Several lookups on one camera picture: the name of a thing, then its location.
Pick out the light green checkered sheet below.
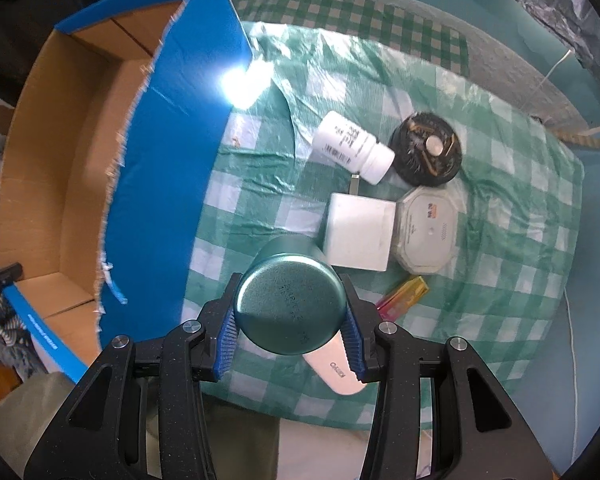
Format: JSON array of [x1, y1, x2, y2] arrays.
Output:
[[180, 22, 588, 433]]

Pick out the thin white cable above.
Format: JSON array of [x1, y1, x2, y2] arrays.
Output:
[[530, 47, 576, 111]]

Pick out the silver foil curtain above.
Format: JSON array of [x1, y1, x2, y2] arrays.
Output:
[[455, 0, 600, 121]]

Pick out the white square charger adapter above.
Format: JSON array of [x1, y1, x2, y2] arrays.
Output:
[[320, 174, 398, 272]]

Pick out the white power cable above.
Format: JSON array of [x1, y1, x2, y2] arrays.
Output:
[[562, 285, 582, 461]]

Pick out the green metal tin can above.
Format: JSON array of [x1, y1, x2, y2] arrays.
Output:
[[232, 237, 345, 356]]

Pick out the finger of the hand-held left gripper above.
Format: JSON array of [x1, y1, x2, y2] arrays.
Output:
[[0, 262, 22, 311]]

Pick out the beige rope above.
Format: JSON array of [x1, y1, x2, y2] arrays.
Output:
[[550, 120, 600, 152]]

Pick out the clear octagonal container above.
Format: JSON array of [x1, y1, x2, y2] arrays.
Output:
[[391, 186, 468, 275]]

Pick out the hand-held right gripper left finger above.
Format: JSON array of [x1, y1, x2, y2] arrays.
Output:
[[24, 272, 241, 480]]

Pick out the pink yellow lighter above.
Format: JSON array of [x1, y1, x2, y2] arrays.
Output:
[[376, 276, 429, 321]]

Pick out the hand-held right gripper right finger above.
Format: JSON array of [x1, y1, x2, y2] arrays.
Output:
[[337, 275, 553, 480]]

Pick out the dark green checkered cloth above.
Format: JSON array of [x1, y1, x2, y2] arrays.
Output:
[[225, 0, 470, 68]]

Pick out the blue cardboard box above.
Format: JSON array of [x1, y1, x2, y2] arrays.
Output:
[[0, 0, 253, 386]]

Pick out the white pill bottle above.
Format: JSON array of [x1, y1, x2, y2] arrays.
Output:
[[311, 111, 397, 186]]

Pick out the black bag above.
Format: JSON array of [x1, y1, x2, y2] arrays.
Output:
[[0, 0, 106, 101]]

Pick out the white earbuds case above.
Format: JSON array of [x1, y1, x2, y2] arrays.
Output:
[[302, 332, 368, 397]]

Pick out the black round fan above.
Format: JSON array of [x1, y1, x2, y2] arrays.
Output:
[[387, 112, 465, 190]]

